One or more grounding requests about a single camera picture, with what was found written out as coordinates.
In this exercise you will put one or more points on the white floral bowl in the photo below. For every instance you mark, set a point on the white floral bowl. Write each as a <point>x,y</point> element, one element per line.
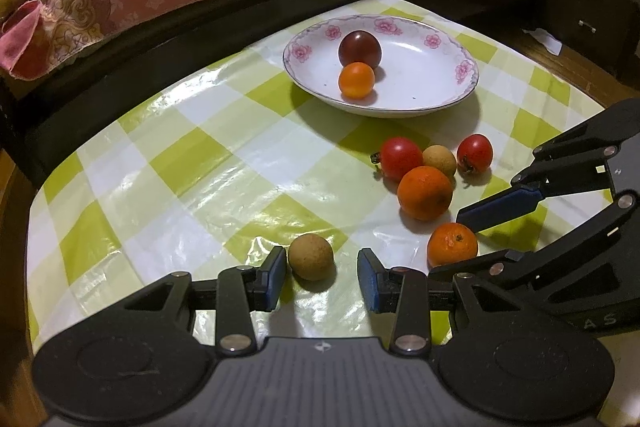
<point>420,72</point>

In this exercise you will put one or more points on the white paper scrap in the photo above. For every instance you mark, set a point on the white paper scrap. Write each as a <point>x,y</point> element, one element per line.
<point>547,41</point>

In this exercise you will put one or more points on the small mandarin orange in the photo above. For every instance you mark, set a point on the small mandarin orange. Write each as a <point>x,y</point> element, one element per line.
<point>452,244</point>

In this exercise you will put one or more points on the red cherry tomato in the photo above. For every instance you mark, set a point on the red cherry tomato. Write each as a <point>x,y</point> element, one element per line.
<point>401,158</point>
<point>475,151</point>

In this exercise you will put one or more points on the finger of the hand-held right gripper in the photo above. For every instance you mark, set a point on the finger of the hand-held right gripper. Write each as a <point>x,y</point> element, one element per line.
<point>565,247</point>
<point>500,210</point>

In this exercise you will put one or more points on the tan longan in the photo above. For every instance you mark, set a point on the tan longan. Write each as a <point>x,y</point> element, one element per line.
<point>441,159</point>
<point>310,256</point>

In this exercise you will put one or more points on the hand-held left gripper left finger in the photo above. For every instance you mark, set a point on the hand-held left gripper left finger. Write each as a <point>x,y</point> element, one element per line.
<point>274,279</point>

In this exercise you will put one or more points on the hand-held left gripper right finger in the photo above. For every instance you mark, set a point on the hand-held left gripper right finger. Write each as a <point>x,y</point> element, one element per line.
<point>369,281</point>

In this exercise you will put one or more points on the small orange tomato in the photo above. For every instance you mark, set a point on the small orange tomato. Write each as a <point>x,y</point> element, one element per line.
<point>356,81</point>

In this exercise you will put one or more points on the large orange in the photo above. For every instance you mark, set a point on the large orange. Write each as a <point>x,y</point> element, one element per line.
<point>425,193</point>

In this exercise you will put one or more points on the dark nightstand with drawers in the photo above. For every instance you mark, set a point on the dark nightstand with drawers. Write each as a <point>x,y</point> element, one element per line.
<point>595,7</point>

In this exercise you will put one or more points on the green checkered tablecloth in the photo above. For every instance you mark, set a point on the green checkered tablecloth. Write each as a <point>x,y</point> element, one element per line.
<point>200,167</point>

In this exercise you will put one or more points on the dark red tomato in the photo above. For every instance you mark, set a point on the dark red tomato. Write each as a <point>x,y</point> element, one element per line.
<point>360,48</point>

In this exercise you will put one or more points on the dark bed frame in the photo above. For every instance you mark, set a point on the dark bed frame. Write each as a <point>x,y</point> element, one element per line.
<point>165,32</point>

